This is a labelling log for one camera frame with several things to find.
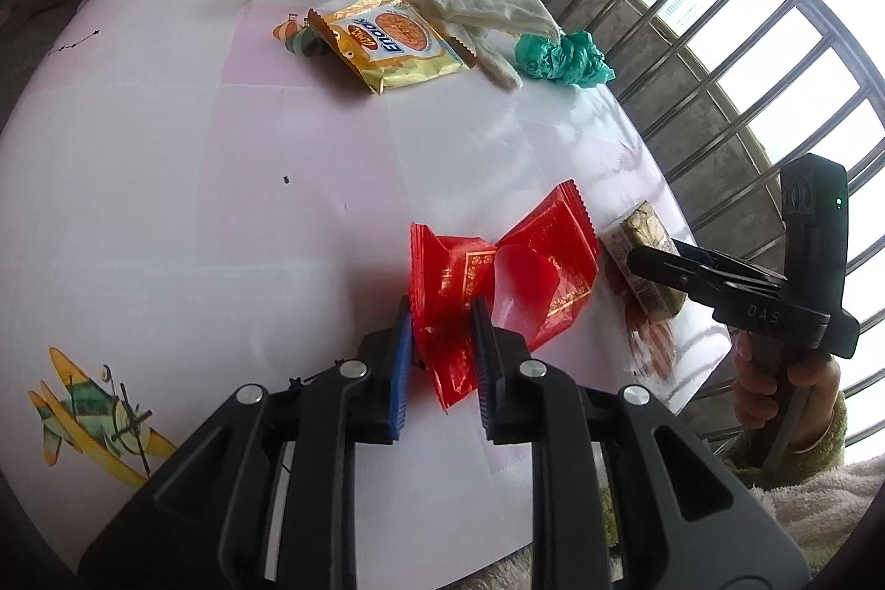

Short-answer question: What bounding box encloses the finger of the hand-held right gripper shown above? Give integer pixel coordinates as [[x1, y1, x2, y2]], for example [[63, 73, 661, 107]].
[[626, 239, 787, 315]]

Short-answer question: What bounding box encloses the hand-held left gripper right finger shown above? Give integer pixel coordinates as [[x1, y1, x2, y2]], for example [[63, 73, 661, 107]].
[[470, 296, 813, 590]]

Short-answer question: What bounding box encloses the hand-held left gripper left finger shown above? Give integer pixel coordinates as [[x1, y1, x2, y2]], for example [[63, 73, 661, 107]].
[[77, 294, 416, 590]]

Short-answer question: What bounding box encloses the gold and brown snack packet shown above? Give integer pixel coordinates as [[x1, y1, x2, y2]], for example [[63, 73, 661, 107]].
[[600, 201, 687, 328]]

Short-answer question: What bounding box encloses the red snack wrapper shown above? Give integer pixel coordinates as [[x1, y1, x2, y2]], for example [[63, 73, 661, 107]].
[[408, 180, 601, 415]]

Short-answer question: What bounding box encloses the green plastic bag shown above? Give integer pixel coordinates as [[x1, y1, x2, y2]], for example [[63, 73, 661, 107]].
[[513, 30, 616, 91]]

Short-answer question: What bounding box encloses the white tissue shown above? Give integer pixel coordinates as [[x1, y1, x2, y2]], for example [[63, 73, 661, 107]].
[[409, 0, 563, 92]]

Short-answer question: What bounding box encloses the yellow cookie packet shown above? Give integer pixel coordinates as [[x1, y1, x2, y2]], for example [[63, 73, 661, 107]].
[[306, 0, 477, 97]]

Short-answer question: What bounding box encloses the person's right forearm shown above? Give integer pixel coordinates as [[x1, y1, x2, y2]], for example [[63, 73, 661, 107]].
[[715, 393, 885, 570]]

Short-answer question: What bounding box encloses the person's right hand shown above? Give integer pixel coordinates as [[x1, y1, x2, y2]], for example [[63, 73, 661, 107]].
[[731, 331, 841, 447]]

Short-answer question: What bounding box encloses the clear brown-printed wrapper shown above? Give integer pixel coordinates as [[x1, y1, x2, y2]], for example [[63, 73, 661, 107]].
[[622, 305, 679, 382]]

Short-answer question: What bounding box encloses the printed plastic tablecloth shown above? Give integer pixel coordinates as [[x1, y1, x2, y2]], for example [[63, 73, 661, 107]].
[[0, 0, 720, 584]]

